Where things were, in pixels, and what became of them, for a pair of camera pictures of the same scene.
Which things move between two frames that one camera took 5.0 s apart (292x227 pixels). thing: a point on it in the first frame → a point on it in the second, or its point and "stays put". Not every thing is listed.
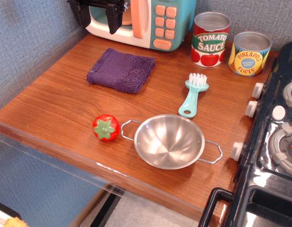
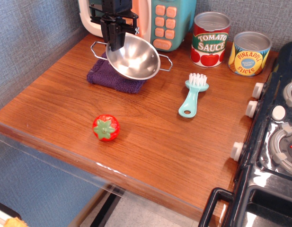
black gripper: [115, 9] → [120, 11]
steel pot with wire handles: [170, 142] → [138, 59]
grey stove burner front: [283, 146] stays put
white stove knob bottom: [236, 150] stays put
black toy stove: [265, 193] stays put
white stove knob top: [257, 90] stays put
